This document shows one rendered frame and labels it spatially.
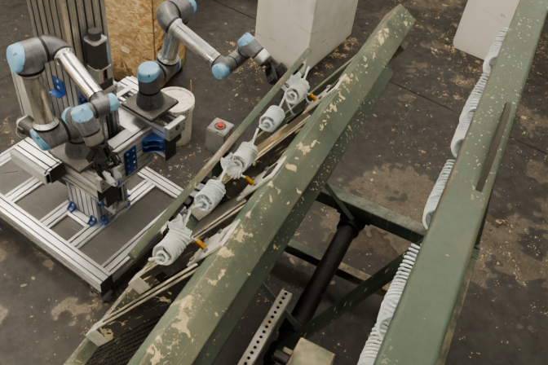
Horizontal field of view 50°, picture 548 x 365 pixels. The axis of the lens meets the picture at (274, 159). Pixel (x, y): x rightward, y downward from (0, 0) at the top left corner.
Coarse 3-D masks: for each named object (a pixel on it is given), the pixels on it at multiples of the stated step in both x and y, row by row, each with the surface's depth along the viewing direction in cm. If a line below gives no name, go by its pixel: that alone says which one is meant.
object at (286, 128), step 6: (306, 114) 264; (294, 120) 270; (300, 120) 268; (282, 126) 283; (288, 126) 274; (276, 132) 283; (282, 132) 278; (270, 138) 285; (276, 138) 282; (264, 144) 289; (258, 150) 293
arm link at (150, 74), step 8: (144, 64) 310; (152, 64) 310; (160, 64) 313; (144, 72) 306; (152, 72) 306; (160, 72) 311; (144, 80) 307; (152, 80) 307; (160, 80) 312; (144, 88) 310; (152, 88) 311
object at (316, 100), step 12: (312, 96) 211; (324, 96) 203; (312, 108) 212; (288, 132) 230; (276, 144) 231; (288, 144) 228; (264, 156) 238; (276, 156) 235; (252, 168) 246; (264, 168) 242; (228, 180) 258; (240, 180) 254; (228, 192) 263; (204, 216) 283
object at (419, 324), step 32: (544, 0) 204; (512, 32) 187; (512, 64) 173; (512, 96) 162; (480, 128) 150; (480, 160) 142; (448, 192) 133; (480, 192) 134; (448, 224) 126; (480, 224) 128; (448, 256) 120; (416, 288) 113; (448, 288) 114; (320, 320) 229; (416, 320) 108; (448, 320) 109; (384, 352) 103; (416, 352) 104
